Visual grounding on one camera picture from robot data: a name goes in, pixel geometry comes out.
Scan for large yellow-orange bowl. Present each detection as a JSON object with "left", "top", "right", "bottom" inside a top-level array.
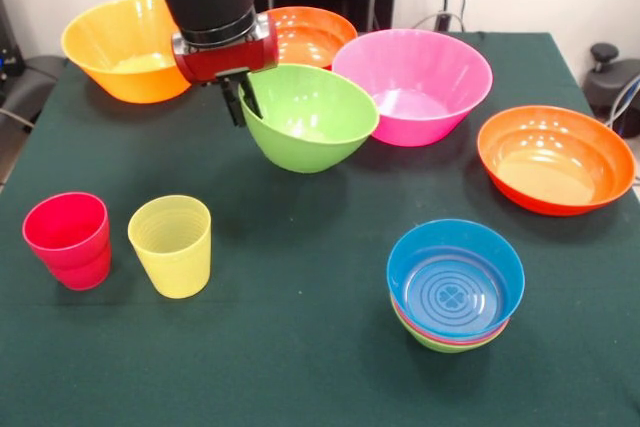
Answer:
[{"left": 60, "top": 0, "right": 194, "bottom": 105}]

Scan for large green bowl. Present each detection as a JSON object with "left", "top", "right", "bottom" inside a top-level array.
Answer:
[{"left": 238, "top": 63, "right": 381, "bottom": 174}]

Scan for black equipment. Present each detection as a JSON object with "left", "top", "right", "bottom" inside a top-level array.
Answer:
[{"left": 0, "top": 0, "right": 26, "bottom": 78}]

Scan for dark green tablecloth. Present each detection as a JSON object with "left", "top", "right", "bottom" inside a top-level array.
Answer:
[{"left": 0, "top": 31, "right": 640, "bottom": 427}]

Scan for small green bowl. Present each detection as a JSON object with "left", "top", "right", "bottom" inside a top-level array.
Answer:
[{"left": 392, "top": 306, "right": 509, "bottom": 354}]

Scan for black round base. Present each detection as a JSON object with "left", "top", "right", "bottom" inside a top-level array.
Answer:
[{"left": 582, "top": 59, "right": 640, "bottom": 121}]

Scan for yellow cup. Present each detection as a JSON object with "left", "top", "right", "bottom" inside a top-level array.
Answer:
[{"left": 127, "top": 195, "right": 213, "bottom": 300}]

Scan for large pink bowl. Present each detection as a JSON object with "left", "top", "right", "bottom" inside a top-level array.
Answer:
[{"left": 332, "top": 29, "right": 494, "bottom": 148}]

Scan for orange shallow bowl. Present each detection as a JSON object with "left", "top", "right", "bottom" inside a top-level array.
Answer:
[
  {"left": 476, "top": 105, "right": 637, "bottom": 217},
  {"left": 267, "top": 6, "right": 359, "bottom": 71}
]

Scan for small red bowl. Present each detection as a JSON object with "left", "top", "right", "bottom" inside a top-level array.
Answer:
[{"left": 389, "top": 294, "right": 512, "bottom": 347}]

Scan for light cables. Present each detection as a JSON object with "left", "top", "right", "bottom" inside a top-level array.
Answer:
[{"left": 603, "top": 74, "right": 640, "bottom": 136}]

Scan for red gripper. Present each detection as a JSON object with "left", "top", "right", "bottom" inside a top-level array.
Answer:
[{"left": 171, "top": 11, "right": 280, "bottom": 128}]

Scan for red cup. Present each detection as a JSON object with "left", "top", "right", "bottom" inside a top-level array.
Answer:
[
  {"left": 45, "top": 242, "right": 113, "bottom": 292},
  {"left": 22, "top": 191, "right": 111, "bottom": 273}
]

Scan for blue bowl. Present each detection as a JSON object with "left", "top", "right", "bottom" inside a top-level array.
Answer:
[{"left": 385, "top": 218, "right": 526, "bottom": 339}]

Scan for black knob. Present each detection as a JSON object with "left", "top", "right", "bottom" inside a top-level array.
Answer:
[{"left": 589, "top": 43, "right": 620, "bottom": 79}]

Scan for dark grey seat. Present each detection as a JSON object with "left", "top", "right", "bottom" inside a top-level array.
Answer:
[{"left": 0, "top": 54, "right": 69, "bottom": 131}]

